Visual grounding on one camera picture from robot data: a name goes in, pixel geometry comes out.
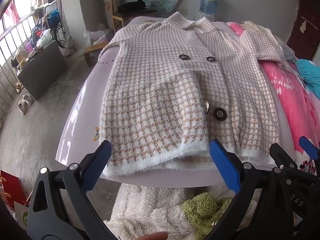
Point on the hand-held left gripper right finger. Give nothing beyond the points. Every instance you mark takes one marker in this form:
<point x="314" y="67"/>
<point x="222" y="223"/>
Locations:
<point x="225" y="166"/>

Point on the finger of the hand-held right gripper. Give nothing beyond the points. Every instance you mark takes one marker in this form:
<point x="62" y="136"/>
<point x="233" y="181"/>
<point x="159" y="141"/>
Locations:
<point x="282" y="155"/>
<point x="308" y="148"/>

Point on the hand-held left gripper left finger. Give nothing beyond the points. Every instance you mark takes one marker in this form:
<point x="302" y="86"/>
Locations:
<point x="96" y="166"/>

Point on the beige white houndstooth coat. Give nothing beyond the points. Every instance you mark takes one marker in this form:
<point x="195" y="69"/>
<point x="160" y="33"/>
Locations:
<point x="155" y="92"/>

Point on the person's left hand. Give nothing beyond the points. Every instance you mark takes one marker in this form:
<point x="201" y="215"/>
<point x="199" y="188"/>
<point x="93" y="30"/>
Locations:
<point x="153" y="236"/>

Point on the green fluffy cloth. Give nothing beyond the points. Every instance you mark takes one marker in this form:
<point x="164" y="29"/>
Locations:
<point x="200" y="205"/>

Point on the white fluffy blanket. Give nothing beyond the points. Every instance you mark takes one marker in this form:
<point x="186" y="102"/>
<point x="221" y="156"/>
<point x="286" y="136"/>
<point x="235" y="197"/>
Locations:
<point x="145" y="205"/>

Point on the pink floral blanket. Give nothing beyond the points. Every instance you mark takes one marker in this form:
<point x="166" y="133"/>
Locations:
<point x="282" y="90"/>

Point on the teal pillow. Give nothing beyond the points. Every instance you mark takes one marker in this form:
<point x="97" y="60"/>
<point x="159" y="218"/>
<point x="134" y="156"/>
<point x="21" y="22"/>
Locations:
<point x="310" y="72"/>

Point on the white paper bag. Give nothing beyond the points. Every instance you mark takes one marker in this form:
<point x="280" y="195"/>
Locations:
<point x="22" y="215"/>

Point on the red box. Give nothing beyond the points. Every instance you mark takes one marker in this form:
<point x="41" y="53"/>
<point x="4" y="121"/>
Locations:
<point x="10" y="187"/>

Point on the dark cabinet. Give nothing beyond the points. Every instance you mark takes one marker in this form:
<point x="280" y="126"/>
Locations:
<point x="42" y="70"/>

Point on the small wooden stool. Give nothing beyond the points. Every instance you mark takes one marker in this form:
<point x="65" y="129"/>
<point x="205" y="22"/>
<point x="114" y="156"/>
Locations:
<point x="93" y="48"/>

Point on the small hanging cloth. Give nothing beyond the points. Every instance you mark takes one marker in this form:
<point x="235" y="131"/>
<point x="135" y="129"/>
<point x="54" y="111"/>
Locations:
<point x="303" y="27"/>

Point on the translucent plastic bag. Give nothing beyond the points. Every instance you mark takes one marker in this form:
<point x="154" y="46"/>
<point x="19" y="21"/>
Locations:
<point x="96" y="36"/>

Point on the dark red door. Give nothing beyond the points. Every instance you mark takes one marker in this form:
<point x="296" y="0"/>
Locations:
<point x="307" y="17"/>

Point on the beige garment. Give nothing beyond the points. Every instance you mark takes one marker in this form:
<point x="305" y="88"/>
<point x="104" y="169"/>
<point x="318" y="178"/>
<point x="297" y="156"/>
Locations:
<point x="252" y="26"/>

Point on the pile of bags and cloths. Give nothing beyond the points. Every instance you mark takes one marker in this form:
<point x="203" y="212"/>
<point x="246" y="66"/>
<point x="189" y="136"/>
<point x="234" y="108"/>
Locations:
<point x="32" y="47"/>

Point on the metal window railing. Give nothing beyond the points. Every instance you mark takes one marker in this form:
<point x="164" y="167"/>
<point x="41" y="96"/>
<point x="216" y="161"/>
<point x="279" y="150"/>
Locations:
<point x="7" y="62"/>

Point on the wheelchair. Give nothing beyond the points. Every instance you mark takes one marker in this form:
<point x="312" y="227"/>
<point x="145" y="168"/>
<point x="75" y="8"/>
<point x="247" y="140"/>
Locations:
<point x="60" y="33"/>

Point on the wooden chair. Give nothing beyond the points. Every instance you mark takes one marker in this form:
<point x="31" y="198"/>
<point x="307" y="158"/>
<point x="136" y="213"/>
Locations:
<point x="135" y="13"/>

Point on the floral patterned board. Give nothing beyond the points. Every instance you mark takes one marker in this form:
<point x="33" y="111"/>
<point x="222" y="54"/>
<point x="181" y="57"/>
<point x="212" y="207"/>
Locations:
<point x="107" y="2"/>

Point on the black bag on chair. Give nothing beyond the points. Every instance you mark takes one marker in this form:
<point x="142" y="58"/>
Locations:
<point x="132" y="5"/>

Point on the blue water bottle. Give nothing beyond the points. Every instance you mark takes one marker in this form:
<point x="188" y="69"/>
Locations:
<point x="209" y="1"/>

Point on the wall socket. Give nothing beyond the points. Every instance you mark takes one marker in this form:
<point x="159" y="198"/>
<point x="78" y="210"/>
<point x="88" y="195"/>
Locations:
<point x="184" y="11"/>

